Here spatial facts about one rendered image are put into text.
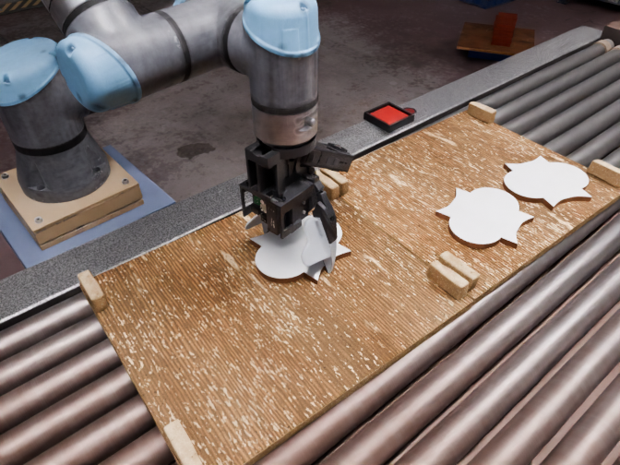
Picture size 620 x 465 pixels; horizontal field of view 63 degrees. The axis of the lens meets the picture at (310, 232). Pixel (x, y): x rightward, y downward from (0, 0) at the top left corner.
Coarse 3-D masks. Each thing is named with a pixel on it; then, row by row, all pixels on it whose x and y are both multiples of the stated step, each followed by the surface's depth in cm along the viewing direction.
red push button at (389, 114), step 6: (384, 108) 108; (390, 108) 108; (378, 114) 106; (384, 114) 106; (390, 114) 106; (396, 114) 106; (402, 114) 106; (384, 120) 104; (390, 120) 104; (396, 120) 104
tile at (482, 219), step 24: (456, 192) 83; (480, 192) 83; (504, 192) 83; (456, 216) 78; (480, 216) 78; (504, 216) 78; (528, 216) 78; (456, 240) 76; (480, 240) 74; (504, 240) 75
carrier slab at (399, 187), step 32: (448, 128) 101; (480, 128) 101; (384, 160) 92; (416, 160) 92; (448, 160) 92; (480, 160) 92; (512, 160) 92; (352, 192) 85; (384, 192) 85; (416, 192) 85; (448, 192) 85; (608, 192) 85; (384, 224) 79; (416, 224) 79; (544, 224) 79; (576, 224) 79; (416, 256) 74; (480, 256) 73; (512, 256) 73; (480, 288) 69
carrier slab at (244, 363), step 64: (192, 256) 73; (384, 256) 73; (128, 320) 64; (192, 320) 64; (256, 320) 64; (320, 320) 64; (384, 320) 64; (448, 320) 65; (192, 384) 58; (256, 384) 58; (320, 384) 58; (256, 448) 52
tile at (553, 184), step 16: (544, 160) 90; (512, 176) 86; (528, 176) 86; (544, 176) 86; (560, 176) 86; (576, 176) 86; (512, 192) 83; (528, 192) 83; (544, 192) 83; (560, 192) 83; (576, 192) 83
